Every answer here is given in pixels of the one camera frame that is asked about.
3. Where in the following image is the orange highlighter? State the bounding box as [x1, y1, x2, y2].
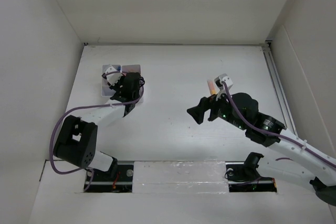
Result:
[207, 80, 217, 95]

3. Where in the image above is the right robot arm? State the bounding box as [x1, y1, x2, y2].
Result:
[187, 93, 335, 206]

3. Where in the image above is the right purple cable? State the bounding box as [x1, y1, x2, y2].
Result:
[222, 81, 336, 168]

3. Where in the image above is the white left organizer bin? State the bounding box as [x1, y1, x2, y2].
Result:
[101, 83, 115, 97]

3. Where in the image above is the purple cable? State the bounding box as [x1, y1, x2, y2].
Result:
[222, 81, 336, 168]
[49, 70, 145, 190]

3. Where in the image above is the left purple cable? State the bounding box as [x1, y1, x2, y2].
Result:
[49, 70, 145, 190]

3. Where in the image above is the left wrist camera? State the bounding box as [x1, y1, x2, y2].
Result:
[102, 64, 123, 87]

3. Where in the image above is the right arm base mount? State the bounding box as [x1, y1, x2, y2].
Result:
[224, 162, 277, 193]

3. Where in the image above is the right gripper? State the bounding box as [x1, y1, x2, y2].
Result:
[186, 87, 247, 131]

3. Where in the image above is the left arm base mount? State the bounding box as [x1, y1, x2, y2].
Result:
[83, 161, 134, 193]

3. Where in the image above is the white right organizer bin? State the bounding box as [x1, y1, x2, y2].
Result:
[121, 65, 145, 103]

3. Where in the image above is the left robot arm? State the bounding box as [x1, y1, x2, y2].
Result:
[49, 71, 145, 180]

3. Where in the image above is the aluminium side rail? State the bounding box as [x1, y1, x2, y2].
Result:
[261, 40, 298, 135]

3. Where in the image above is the white organizer bin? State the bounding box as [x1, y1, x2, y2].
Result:
[101, 83, 115, 97]
[121, 65, 145, 103]

